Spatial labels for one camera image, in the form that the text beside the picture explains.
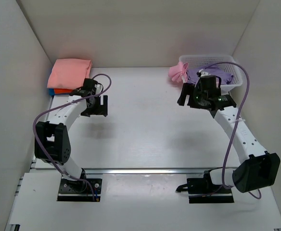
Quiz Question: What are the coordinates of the purple t shirt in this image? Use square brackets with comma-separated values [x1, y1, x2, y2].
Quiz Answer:
[186, 65, 233, 85]

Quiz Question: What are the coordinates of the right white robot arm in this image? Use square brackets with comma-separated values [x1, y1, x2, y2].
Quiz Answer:
[177, 75, 281, 193]

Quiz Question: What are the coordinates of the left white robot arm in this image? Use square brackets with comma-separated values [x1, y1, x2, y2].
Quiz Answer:
[34, 78, 108, 192]

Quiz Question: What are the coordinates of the folded salmon pink t shirt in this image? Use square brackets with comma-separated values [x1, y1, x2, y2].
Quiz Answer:
[47, 59, 92, 90]

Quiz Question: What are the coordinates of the folded orange t shirt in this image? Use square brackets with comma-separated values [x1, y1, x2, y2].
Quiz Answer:
[53, 89, 72, 95]

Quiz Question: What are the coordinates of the white plastic basket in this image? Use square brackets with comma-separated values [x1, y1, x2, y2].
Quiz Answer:
[179, 54, 244, 93]

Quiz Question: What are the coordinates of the folded blue t shirt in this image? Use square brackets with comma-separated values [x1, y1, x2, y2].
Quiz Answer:
[48, 89, 55, 96]

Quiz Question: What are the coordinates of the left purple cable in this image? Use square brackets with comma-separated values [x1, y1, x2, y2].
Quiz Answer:
[32, 73, 112, 202]

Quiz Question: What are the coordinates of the purple cable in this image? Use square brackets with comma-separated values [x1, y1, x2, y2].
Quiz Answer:
[32, 73, 112, 202]
[189, 62, 262, 200]

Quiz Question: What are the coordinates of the aluminium rail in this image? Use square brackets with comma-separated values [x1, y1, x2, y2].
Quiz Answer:
[30, 159, 235, 176]

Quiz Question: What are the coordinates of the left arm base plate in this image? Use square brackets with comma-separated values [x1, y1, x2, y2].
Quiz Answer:
[57, 178, 102, 202]

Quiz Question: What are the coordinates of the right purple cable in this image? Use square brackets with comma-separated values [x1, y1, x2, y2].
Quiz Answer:
[189, 62, 262, 200]

